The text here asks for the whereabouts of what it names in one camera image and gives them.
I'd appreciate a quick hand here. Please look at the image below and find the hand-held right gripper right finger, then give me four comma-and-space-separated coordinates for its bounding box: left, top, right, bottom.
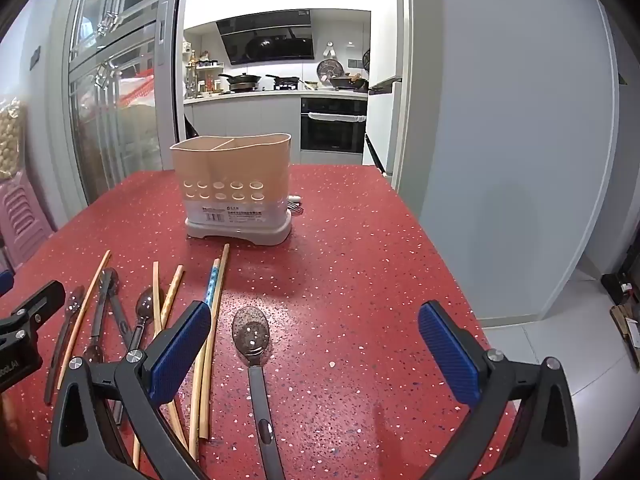
417, 301, 581, 480

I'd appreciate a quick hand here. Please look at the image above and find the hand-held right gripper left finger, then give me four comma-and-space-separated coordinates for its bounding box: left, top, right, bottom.
47, 301, 213, 480

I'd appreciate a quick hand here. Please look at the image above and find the plain wooden chopstick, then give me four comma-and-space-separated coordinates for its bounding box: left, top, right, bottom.
56, 250, 111, 391
199, 243, 231, 442
152, 260, 190, 453

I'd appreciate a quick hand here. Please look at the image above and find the blue patterned chopstick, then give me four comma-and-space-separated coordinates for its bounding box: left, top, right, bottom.
188, 258, 221, 445

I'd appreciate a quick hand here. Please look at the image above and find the beige plastic cutlery holder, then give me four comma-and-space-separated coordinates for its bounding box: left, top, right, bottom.
169, 132, 295, 247

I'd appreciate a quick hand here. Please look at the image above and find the pink plastic stool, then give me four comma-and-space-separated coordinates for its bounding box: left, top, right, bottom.
0, 175, 53, 271

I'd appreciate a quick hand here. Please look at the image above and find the clear bag of nuts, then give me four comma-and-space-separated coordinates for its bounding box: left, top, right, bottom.
0, 95, 26, 181

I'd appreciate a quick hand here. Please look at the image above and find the flattened cardboard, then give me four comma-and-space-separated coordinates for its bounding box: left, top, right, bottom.
610, 305, 640, 368

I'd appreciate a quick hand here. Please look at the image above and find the glass sliding door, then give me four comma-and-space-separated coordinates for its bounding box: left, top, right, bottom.
65, 0, 188, 206

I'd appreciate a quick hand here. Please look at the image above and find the grey kitchen base cabinet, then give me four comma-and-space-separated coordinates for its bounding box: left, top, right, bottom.
183, 95, 301, 163

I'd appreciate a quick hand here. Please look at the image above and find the white refrigerator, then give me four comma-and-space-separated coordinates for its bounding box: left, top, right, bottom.
366, 0, 407, 188

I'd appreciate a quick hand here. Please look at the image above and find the built-in black oven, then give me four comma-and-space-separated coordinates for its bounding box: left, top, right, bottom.
300, 97, 368, 153

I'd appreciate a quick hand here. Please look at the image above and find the spice rack with bottles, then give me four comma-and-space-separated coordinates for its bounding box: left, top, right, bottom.
184, 42, 223, 99

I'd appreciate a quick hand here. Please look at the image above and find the black wok with food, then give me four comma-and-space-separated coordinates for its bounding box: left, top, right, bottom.
330, 74, 369, 92

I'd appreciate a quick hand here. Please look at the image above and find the black range hood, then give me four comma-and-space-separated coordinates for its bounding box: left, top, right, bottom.
216, 10, 315, 66

